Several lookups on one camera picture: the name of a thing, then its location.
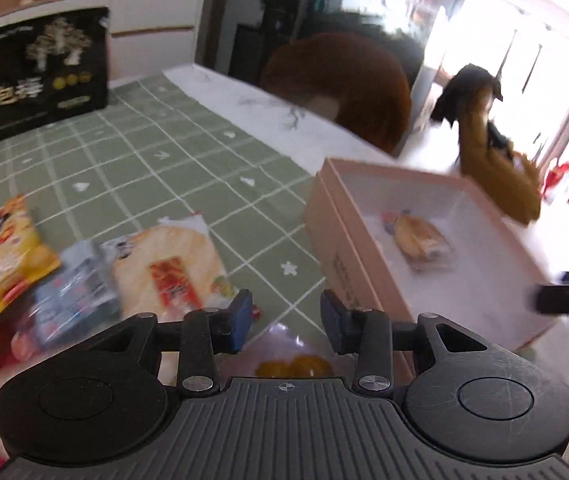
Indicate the black garment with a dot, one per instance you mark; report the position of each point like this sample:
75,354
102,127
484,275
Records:
464,85

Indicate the black gift box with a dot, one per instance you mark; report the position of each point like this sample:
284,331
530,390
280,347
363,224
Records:
39,90

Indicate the bread snack in clear wrapper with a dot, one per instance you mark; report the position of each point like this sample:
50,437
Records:
419,240

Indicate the red toy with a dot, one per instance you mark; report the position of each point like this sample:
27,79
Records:
558,177

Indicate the yellow snack packet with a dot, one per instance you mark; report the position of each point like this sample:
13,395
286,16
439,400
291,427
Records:
4,260

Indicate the brown chair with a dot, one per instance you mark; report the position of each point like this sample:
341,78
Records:
334,75

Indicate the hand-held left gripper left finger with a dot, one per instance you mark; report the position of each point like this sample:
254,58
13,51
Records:
242,317

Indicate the rice cracker packet red label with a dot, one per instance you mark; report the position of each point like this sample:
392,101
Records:
174,255

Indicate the mustard yellow garment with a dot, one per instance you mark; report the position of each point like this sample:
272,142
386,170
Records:
494,180

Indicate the white sideboard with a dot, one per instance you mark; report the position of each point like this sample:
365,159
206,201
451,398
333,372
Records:
154,25

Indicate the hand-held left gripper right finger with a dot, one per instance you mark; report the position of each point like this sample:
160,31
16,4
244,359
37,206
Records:
331,317

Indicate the clear packet with orange snacks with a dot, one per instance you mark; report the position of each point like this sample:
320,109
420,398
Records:
289,360

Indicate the black cabinet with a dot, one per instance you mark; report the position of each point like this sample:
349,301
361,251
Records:
264,40

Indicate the pink cardboard box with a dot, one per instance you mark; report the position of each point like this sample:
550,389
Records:
327,240

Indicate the green checked tablecloth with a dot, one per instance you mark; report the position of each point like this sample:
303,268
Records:
164,170

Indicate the blue grey snack packet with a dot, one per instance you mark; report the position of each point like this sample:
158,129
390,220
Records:
77,295

